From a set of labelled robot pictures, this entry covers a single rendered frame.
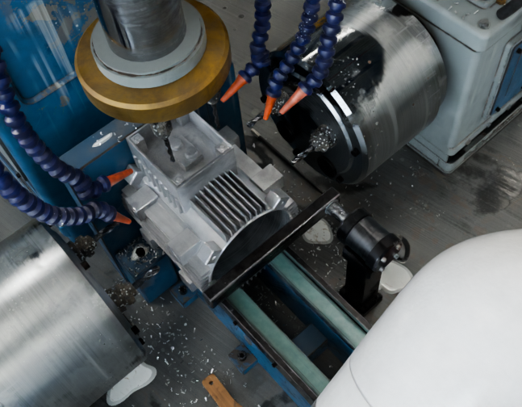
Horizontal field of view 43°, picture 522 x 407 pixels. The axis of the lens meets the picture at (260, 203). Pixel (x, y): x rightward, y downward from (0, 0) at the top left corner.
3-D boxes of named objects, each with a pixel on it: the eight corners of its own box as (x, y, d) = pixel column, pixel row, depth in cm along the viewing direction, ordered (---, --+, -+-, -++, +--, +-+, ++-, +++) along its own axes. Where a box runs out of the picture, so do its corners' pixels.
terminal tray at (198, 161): (135, 168, 99) (123, 139, 93) (190, 127, 102) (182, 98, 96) (184, 218, 94) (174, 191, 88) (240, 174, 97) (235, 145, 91)
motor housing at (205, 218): (136, 233, 111) (106, 169, 94) (223, 168, 116) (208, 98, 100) (211, 316, 102) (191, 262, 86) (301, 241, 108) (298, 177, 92)
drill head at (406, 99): (227, 152, 119) (207, 53, 97) (385, 34, 131) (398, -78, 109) (324, 241, 108) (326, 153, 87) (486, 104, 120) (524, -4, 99)
